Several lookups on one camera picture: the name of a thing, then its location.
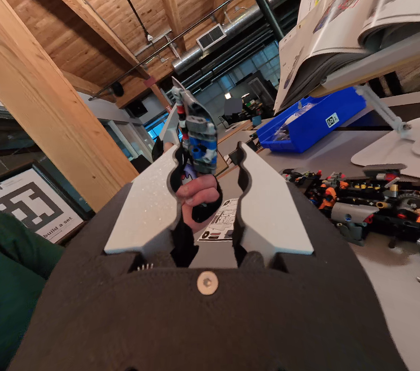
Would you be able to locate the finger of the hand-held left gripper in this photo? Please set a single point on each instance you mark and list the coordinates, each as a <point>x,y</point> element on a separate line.
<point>171,128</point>

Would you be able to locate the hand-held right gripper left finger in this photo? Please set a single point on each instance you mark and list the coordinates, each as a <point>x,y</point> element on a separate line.
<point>144,213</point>

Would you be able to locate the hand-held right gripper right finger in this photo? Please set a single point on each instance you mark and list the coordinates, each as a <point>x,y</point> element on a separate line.
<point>275,213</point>

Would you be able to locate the grey blue lego wing assembly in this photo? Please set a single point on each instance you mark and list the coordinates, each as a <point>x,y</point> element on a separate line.
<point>200,135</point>

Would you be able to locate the lego sticker sheet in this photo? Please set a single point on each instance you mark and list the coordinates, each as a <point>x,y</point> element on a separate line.
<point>219,220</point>

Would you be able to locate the large lego car chassis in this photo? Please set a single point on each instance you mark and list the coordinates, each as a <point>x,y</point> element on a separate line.
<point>354,207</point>

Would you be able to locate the lego instruction booklet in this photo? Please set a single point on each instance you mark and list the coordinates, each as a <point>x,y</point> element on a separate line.
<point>344,16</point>

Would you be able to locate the person's left hand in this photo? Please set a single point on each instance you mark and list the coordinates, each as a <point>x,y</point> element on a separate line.
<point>197,190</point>

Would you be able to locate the clear plastic parts bags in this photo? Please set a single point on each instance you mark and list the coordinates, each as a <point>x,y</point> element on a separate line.
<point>288,128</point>

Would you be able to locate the blue storage bin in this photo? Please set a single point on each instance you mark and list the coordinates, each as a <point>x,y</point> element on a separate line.
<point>311,125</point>

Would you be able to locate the framed black white sign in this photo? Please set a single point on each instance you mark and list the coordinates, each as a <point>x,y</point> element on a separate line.
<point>36,207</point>

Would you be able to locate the wooden partition panel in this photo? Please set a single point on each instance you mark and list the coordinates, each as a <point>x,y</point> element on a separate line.
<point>55,115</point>

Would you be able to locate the white book stand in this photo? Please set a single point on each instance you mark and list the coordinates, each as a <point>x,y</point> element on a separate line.
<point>387,148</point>

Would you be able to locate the person's green shirt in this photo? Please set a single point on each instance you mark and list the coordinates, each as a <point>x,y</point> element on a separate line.
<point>19,279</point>

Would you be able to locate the silver air duct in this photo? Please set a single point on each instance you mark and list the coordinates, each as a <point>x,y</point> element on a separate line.
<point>236,23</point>

